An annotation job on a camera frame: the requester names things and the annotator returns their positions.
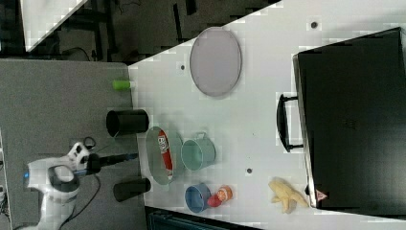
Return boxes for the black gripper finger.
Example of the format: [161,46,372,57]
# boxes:
[109,153,138,164]

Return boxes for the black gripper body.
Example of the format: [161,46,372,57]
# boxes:
[86,153,109,174]

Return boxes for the red plush ketchup bottle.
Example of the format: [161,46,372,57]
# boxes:
[157,129,173,179]

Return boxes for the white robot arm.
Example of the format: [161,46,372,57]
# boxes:
[22,142,138,230]

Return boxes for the black cylinder lower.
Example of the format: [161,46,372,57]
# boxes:
[113,178,151,202]

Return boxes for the black cup holder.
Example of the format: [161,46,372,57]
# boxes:
[105,109,149,137]

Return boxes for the green cylinder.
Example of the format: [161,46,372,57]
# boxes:
[112,80,131,90]

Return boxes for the green metal bucket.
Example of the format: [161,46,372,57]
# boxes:
[181,131,216,172]

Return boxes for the blue bowl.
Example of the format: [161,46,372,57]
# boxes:
[185,183,211,214]

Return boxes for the orange and red toy fruit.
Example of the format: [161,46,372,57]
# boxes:
[207,185,233,208]

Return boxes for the grey oval plate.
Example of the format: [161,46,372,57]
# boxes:
[190,27,242,97]

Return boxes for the yellow plush banana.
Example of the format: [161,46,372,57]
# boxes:
[268,180,308,213]

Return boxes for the black toaster oven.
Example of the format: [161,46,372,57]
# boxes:
[292,28,406,219]

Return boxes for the black cable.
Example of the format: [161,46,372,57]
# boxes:
[12,136,102,230]

